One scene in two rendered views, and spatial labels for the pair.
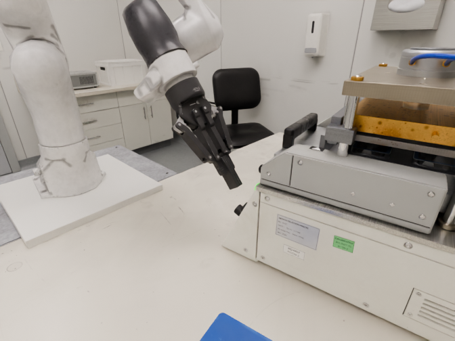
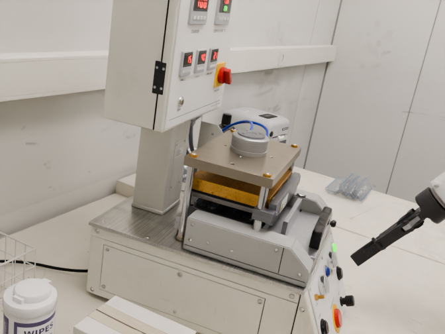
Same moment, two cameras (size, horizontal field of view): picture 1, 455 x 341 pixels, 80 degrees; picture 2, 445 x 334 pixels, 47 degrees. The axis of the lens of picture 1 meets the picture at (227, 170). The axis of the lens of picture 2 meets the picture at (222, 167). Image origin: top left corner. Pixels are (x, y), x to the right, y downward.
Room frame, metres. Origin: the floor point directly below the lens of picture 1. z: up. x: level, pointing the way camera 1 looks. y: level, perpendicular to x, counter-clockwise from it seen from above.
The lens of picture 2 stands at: (1.42, -0.67, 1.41)
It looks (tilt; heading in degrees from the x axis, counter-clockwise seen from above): 19 degrees down; 162
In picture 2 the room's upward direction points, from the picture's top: 10 degrees clockwise
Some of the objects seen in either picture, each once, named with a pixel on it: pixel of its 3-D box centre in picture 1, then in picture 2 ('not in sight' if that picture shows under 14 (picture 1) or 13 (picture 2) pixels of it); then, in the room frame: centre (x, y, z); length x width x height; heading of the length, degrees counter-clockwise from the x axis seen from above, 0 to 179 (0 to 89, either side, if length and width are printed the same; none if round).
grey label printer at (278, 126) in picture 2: not in sight; (255, 132); (-0.57, 0.08, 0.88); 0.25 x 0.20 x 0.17; 41
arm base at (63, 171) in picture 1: (63, 160); not in sight; (0.73, 0.48, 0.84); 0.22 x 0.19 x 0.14; 52
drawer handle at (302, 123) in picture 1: (301, 128); (321, 226); (0.55, -0.16, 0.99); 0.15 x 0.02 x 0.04; 146
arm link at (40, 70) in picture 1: (49, 96); not in sight; (0.68, 0.43, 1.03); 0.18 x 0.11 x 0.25; 27
